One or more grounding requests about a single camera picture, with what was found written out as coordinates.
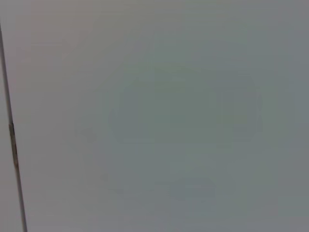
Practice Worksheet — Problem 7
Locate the dark wall panel seam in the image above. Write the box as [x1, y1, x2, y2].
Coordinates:
[0, 23, 28, 232]

